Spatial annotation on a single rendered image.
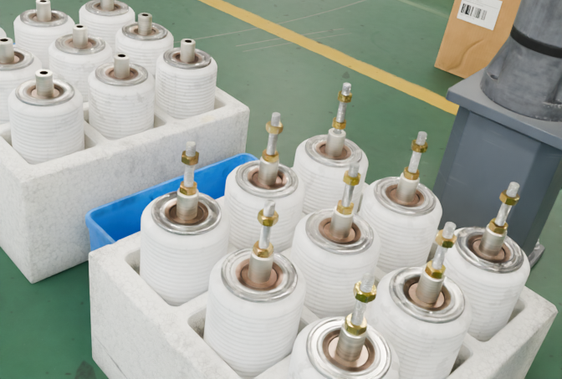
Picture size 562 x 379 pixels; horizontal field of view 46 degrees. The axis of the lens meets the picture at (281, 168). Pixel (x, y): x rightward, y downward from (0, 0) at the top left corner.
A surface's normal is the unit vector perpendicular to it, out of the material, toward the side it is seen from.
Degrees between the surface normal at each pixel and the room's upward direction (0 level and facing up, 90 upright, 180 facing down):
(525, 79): 72
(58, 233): 90
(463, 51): 89
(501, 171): 90
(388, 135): 0
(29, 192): 90
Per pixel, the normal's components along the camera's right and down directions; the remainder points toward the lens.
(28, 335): 0.13, -0.83
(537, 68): -0.43, 0.15
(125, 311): -0.72, 0.30
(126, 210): 0.69, 0.44
